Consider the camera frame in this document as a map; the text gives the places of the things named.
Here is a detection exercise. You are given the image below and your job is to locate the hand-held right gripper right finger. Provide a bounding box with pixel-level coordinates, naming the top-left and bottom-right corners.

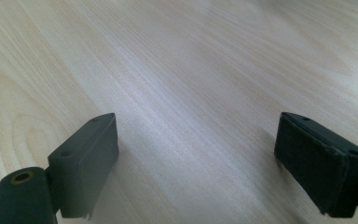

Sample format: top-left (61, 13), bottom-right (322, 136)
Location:
top-left (273, 111), bottom-right (358, 218)

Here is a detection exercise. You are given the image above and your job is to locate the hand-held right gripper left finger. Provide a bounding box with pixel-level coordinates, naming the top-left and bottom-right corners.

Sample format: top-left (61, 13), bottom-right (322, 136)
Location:
top-left (47, 112), bottom-right (120, 220)

